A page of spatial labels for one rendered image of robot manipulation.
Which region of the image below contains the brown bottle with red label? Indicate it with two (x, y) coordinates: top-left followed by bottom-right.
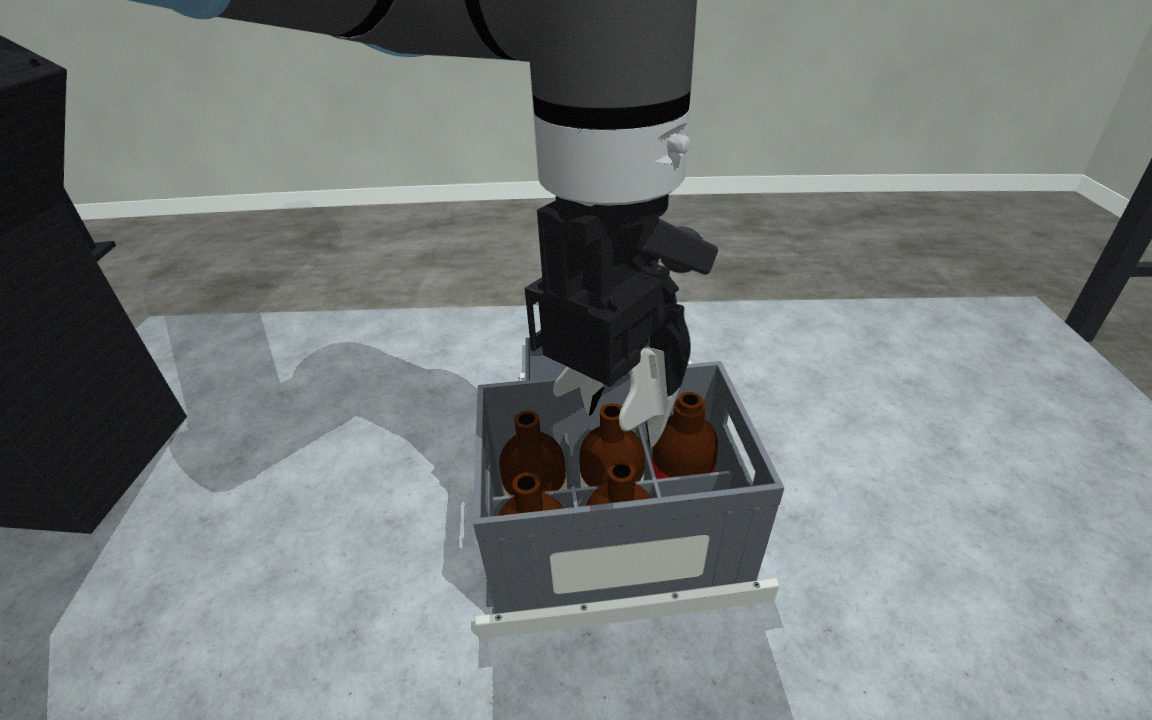
(652, 392), (718, 479)

